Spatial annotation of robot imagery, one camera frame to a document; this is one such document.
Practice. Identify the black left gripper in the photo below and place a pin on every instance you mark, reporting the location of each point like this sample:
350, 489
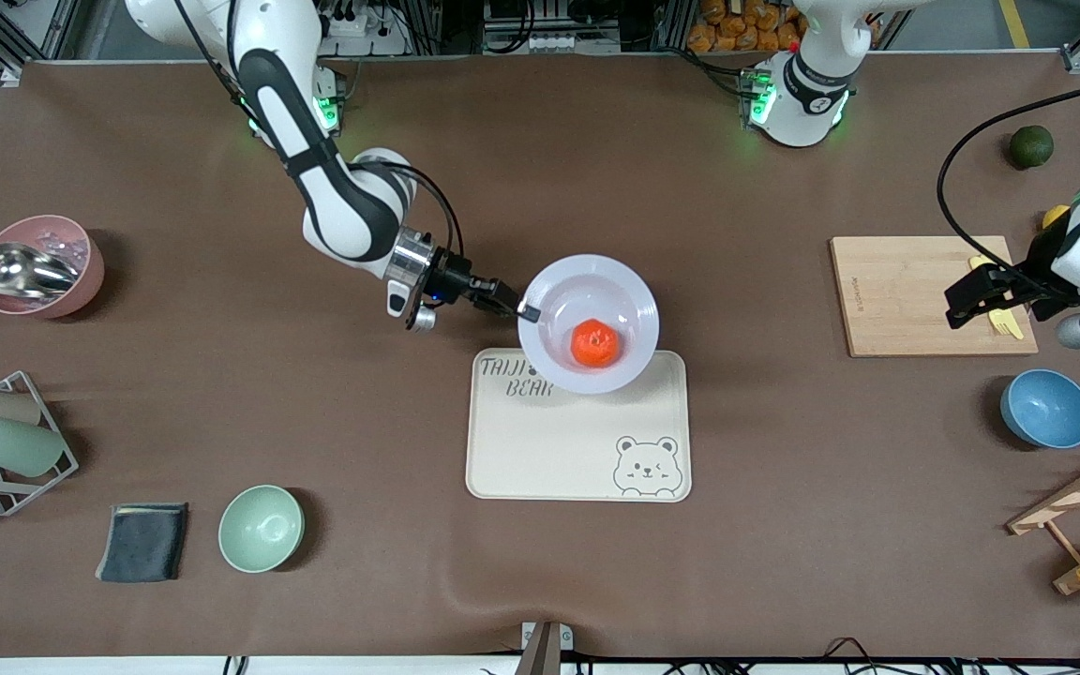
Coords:
1035, 266

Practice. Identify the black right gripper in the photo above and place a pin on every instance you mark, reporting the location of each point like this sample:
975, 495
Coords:
455, 279

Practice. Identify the lavender round plate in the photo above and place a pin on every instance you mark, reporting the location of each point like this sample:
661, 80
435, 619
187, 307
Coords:
596, 281

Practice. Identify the orange mandarin fruit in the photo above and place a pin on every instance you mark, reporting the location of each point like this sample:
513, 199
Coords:
594, 343

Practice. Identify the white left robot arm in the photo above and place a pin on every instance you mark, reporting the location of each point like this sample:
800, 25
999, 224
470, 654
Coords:
802, 105

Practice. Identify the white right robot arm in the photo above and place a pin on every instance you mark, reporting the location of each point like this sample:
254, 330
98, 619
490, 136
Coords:
343, 206

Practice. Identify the yellow plastic fork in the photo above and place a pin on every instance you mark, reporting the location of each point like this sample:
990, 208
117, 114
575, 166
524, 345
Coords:
1016, 330
1002, 324

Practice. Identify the wooden cutting board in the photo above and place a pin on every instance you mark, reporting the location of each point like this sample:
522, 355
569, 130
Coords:
896, 300

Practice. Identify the yellow lemon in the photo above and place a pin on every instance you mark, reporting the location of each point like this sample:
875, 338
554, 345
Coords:
1054, 217

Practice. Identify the blue bowl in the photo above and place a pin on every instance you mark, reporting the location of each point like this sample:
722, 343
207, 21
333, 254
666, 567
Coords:
1048, 410

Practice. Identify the dark green avocado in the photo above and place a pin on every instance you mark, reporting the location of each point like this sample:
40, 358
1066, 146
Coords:
1031, 147

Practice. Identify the cream bear print tray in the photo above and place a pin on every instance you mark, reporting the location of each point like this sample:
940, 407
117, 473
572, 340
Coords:
559, 450

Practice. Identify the wooden cup stand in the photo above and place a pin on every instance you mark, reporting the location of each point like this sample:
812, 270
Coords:
1079, 492

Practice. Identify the white socket block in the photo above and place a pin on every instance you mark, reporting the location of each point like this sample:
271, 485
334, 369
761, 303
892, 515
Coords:
573, 43

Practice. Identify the white power strip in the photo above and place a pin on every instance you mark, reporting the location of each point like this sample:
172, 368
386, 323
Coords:
362, 37

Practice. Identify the green bowl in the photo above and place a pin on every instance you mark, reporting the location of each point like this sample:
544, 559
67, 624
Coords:
261, 529

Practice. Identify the bag of oranges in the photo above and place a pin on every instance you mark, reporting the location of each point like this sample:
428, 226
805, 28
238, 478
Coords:
746, 28

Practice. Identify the pink bowl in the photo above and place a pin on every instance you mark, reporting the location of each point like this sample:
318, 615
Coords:
85, 272

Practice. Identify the grey folded cloth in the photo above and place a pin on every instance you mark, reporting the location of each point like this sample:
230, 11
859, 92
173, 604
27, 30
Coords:
142, 542

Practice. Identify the metal scoop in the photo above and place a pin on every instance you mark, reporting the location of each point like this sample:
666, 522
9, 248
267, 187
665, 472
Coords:
24, 272

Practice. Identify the green cup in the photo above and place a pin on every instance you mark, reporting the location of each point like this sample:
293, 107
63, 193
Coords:
15, 446

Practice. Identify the metal camera bracket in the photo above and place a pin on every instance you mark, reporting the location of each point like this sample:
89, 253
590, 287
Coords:
545, 647

